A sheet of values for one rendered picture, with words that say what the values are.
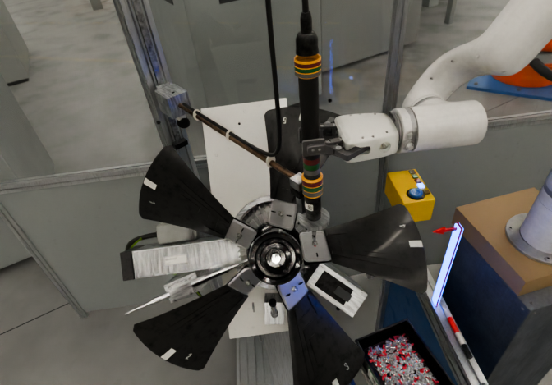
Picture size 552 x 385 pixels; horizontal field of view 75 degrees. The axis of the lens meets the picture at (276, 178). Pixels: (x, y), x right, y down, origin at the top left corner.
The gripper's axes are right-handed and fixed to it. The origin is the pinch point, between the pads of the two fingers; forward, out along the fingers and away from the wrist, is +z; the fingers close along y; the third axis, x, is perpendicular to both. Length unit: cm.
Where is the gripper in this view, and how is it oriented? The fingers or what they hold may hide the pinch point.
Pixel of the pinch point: (310, 140)
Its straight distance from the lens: 67.8
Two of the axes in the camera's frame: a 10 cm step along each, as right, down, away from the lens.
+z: -9.9, 1.2, -0.3
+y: -0.9, -6.1, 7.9
